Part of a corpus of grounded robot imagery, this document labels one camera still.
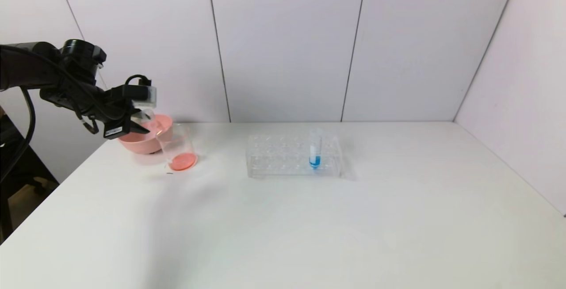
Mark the clear acrylic test tube rack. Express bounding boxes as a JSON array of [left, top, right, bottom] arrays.
[[246, 134, 343, 179]]

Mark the test tube with blue pigment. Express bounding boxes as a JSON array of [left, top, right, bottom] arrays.
[[309, 130, 322, 170]]

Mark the clear plastic beaker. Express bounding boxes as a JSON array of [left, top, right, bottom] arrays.
[[158, 123, 197, 171]]

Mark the pink bowl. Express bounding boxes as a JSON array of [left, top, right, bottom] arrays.
[[117, 114, 174, 155]]

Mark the dark equipment beside table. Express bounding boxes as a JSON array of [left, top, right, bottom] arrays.
[[0, 112, 60, 242]]

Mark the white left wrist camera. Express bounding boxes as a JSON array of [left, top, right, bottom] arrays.
[[132, 86, 158, 108]]

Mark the thin black camera cable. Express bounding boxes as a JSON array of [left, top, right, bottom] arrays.
[[125, 74, 152, 88]]

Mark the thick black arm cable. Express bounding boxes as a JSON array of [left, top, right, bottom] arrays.
[[0, 87, 37, 184]]

